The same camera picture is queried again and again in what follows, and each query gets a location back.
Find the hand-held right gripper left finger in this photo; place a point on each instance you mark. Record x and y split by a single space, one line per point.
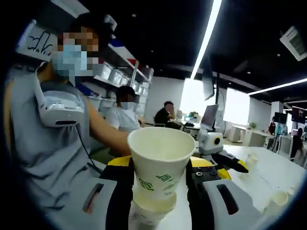
117 189

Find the row of white storage boxes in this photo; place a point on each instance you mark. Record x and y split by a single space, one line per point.
115 75

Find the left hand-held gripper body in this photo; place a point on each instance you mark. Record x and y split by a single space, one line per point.
207 146

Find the white table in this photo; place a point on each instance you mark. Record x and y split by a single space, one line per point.
263 172

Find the curved ceiling light strip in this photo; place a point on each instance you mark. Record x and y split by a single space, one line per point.
283 85

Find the dark red hanging display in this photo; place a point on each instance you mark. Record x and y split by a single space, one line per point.
298 115

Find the green printed white paper cup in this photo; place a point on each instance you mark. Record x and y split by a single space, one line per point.
279 198
160 177
253 159

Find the white chest-worn device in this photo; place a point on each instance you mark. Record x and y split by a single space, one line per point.
60 107

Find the long ceiling light strip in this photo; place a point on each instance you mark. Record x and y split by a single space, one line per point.
207 36

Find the white office desk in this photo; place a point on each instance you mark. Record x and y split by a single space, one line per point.
249 139

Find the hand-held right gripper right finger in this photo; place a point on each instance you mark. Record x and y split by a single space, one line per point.
199 191

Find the black tripod pole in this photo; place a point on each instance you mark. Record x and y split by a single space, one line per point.
217 91

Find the person's torso grey shirt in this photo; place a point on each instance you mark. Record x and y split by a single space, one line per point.
48 155

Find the potted green plant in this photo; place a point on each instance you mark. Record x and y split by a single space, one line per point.
252 125

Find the large dark hanging display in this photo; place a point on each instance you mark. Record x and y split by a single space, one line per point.
207 81

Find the stack of nested paper cups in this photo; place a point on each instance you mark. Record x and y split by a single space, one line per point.
148 216

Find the black monitor on stand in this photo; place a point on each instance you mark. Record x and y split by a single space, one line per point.
280 117

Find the ceiling air conditioner unit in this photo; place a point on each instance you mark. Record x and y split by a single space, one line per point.
293 43

